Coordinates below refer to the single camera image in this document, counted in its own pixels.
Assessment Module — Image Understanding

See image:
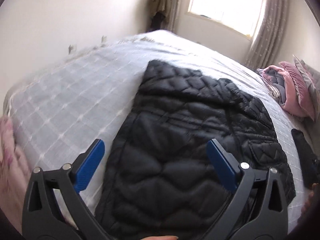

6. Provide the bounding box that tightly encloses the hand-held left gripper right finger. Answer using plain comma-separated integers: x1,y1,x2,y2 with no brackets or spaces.
202,138,290,240

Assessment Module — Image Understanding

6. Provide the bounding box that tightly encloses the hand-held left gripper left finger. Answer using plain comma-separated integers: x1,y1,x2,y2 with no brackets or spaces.
22,139,110,240

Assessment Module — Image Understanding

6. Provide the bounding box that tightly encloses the black quilted puffer jacket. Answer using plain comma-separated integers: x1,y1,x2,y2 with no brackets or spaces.
95,59,297,240

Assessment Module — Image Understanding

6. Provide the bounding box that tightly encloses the person's right hand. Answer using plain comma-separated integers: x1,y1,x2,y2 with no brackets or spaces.
301,182,320,217

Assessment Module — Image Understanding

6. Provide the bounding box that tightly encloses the person's left hand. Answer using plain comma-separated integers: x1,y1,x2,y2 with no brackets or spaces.
142,235,179,240

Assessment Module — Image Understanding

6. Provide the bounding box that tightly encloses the pink velvet pillow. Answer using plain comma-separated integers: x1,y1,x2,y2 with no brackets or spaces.
279,61,315,122

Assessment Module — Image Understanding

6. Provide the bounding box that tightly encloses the bed with grey checked bedspread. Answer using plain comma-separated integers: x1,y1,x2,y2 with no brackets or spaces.
2,29,315,240

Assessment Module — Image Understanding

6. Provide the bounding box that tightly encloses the pink floral cloth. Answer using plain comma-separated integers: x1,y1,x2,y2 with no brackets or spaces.
0,116,34,233

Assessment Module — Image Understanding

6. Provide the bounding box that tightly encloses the grey velvet pillow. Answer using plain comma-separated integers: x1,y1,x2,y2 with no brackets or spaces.
292,55,320,98

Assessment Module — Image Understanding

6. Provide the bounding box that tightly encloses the folded pink grey blanket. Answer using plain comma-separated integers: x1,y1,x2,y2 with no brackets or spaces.
257,65,288,105

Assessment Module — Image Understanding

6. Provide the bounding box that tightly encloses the grey beige curtain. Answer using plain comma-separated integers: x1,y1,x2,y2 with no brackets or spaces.
244,0,292,69
164,0,183,33

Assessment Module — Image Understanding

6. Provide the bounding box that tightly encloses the dark hanging garment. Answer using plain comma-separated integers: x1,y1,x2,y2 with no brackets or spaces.
150,12,166,31

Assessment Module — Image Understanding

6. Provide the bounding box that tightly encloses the bright window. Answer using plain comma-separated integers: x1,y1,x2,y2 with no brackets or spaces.
187,0,264,40

